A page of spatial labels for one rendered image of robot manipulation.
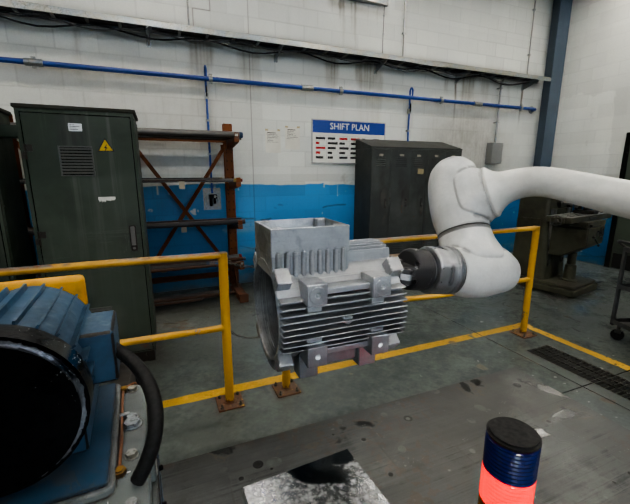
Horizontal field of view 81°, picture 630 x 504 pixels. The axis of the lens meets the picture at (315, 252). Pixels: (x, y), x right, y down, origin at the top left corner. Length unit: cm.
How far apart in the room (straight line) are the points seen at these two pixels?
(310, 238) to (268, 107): 474
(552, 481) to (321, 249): 86
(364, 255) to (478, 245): 24
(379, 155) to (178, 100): 267
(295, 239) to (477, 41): 687
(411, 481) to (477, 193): 69
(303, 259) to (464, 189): 38
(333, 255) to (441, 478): 70
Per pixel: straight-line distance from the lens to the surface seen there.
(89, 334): 58
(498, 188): 77
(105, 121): 309
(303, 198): 533
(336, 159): 551
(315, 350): 52
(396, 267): 57
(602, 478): 125
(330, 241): 53
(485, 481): 58
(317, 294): 49
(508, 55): 774
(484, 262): 73
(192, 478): 108
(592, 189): 76
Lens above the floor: 152
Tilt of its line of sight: 12 degrees down
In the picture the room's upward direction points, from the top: straight up
